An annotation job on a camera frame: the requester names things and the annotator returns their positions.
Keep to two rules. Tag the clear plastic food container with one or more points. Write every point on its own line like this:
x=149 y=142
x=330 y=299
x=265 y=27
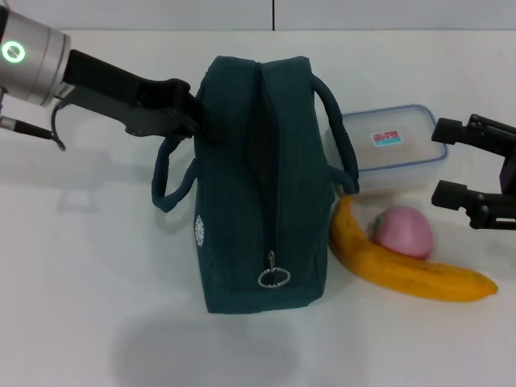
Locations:
x=395 y=161

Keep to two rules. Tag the pink peach toy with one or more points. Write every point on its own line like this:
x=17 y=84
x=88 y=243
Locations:
x=403 y=234

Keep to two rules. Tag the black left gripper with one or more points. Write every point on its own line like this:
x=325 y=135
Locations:
x=101 y=96

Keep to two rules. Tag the yellow banana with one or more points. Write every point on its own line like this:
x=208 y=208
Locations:
x=403 y=276

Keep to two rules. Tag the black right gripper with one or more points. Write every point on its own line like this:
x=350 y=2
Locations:
x=508 y=173

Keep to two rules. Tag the dark blue fabric bag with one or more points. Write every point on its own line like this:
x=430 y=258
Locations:
x=242 y=201

